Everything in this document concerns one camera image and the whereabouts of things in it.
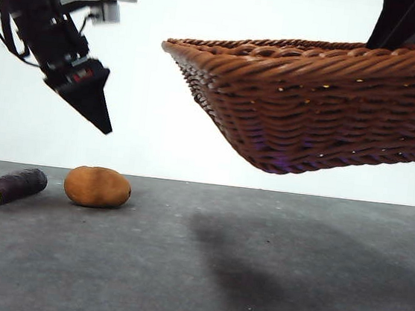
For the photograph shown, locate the brown potato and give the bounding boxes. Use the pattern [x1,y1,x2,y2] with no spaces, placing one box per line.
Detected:
[61,163,135,213]

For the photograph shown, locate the purple eggplant with green stem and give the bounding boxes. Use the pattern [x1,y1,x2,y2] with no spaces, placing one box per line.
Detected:
[0,163,50,219]

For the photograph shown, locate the brown wicker basket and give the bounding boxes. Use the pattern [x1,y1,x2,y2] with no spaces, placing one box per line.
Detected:
[149,11,415,190]

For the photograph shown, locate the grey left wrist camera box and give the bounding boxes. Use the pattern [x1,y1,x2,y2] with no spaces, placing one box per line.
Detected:
[95,0,123,25]

